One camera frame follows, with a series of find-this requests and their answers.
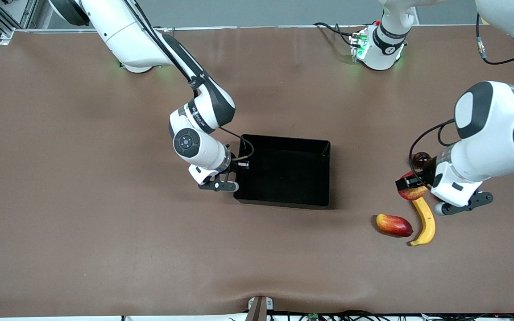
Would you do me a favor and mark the red yellow apple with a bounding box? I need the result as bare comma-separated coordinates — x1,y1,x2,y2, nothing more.
398,171,429,202

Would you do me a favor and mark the black plastic box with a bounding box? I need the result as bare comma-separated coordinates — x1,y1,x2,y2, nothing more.
233,133,332,210

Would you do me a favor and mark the yellow banana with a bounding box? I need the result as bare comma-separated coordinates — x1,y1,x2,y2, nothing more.
409,196,436,247

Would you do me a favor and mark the dark purple plum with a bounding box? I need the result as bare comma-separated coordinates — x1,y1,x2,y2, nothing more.
412,152,432,169

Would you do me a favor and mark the red yellow mango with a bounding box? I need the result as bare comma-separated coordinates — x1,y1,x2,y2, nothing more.
376,214,414,238

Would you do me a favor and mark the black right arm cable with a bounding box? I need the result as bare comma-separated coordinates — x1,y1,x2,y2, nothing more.
122,0,255,162

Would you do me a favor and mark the metal table edge rail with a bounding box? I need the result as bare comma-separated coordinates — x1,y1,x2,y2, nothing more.
0,24,481,34

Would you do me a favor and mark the grey table clamp mount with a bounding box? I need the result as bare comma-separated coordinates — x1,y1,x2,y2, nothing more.
245,296,275,321

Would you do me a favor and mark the black left base cable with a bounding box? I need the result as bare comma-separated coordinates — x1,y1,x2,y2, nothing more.
313,22,361,48

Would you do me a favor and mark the aluminium frame profile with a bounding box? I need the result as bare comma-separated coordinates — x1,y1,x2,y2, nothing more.
0,0,40,45

